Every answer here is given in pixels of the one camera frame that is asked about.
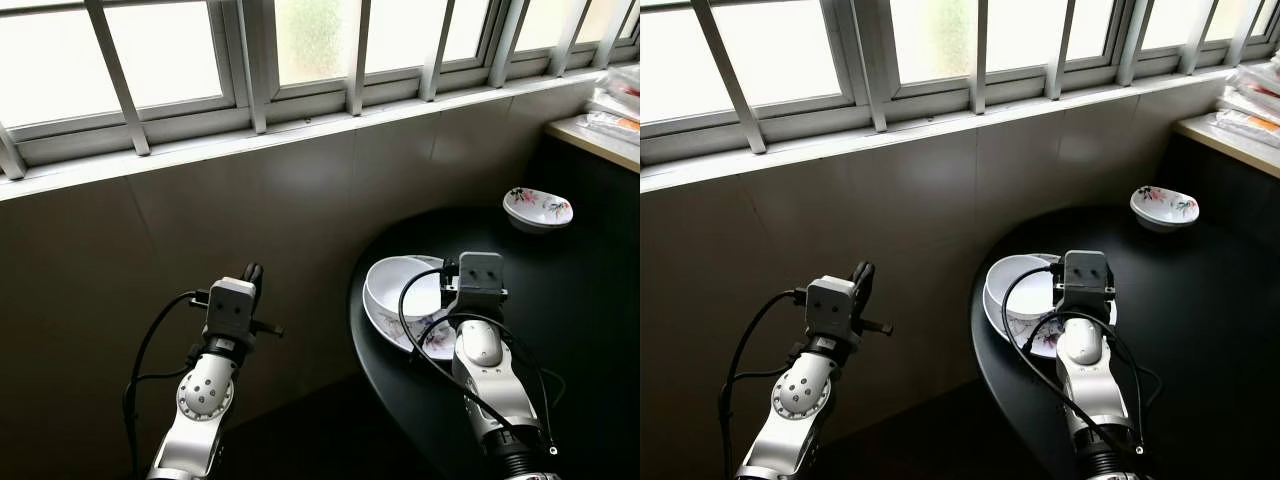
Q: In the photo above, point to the flowered white plate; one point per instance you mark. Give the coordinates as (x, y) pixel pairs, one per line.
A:
(1042, 340)
(390, 330)

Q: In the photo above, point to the large white bowl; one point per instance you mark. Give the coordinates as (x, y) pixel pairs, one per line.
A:
(390, 290)
(1030, 290)

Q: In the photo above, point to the white framed window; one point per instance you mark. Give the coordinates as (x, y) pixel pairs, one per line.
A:
(800, 50)
(180, 50)

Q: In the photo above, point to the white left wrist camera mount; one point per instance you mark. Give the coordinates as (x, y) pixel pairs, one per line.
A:
(830, 310)
(230, 310)

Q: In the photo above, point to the white window bar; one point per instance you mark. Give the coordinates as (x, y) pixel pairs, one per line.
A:
(252, 100)
(355, 90)
(862, 65)
(440, 50)
(981, 60)
(729, 76)
(1056, 50)
(118, 78)
(1132, 42)
(508, 45)

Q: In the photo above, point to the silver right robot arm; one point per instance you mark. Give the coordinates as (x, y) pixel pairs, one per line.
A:
(485, 370)
(1085, 370)

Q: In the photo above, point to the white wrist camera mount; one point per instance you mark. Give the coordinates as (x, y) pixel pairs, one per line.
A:
(480, 275)
(1087, 275)
(230, 310)
(830, 310)

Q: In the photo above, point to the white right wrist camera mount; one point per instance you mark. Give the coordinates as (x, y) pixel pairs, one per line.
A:
(1087, 275)
(480, 275)

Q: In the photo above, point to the white plastic package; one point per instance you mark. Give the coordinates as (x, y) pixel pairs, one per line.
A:
(625, 82)
(612, 118)
(1248, 122)
(1260, 80)

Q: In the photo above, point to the small flowered white bowl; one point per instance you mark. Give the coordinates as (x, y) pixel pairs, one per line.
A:
(1163, 205)
(538, 205)

